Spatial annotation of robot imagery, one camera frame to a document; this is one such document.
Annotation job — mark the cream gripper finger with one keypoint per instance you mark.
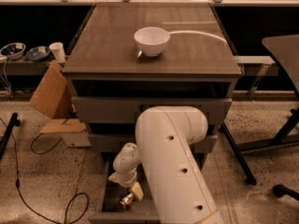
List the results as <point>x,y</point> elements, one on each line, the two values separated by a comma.
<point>137,191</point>

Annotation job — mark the black stand frame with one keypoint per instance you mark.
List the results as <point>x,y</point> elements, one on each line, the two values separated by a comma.
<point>282,137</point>

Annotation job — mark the grey wall shelf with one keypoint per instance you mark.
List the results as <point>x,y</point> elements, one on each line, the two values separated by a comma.
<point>24,67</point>

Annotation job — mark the black left stand leg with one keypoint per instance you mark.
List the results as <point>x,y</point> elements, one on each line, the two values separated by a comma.
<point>9,157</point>

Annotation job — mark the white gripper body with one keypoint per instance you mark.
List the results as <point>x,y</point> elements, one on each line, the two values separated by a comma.
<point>127,179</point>

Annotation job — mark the blue bowl left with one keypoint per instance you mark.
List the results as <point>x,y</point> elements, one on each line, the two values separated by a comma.
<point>13,51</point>

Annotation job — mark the blue bowl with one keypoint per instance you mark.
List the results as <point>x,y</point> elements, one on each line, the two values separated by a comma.
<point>13,51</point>
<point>38,54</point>

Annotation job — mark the grey top drawer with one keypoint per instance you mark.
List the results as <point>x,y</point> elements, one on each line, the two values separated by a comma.
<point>127,109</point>

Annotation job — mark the white paper cup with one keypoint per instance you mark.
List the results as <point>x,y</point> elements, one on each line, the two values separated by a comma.
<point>57,49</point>

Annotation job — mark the brown cardboard box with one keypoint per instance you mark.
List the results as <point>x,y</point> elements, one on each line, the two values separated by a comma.
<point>53,99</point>

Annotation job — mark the black caster foot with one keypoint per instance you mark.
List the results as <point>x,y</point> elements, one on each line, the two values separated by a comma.
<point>280,191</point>

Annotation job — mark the grey bottom drawer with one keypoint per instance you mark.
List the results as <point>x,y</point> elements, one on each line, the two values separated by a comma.
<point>109,199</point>

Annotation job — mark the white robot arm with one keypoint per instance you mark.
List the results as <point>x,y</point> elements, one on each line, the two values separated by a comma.
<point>163,135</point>

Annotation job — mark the grey side table top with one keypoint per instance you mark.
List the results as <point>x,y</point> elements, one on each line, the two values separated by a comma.
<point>285,50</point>

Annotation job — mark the grey drawer cabinet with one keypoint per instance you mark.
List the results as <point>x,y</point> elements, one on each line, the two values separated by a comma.
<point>106,62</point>

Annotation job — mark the white bowl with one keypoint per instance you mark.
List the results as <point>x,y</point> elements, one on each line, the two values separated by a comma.
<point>151,41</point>

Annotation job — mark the blue bowl right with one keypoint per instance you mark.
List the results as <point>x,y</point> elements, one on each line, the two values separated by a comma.
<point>38,54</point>

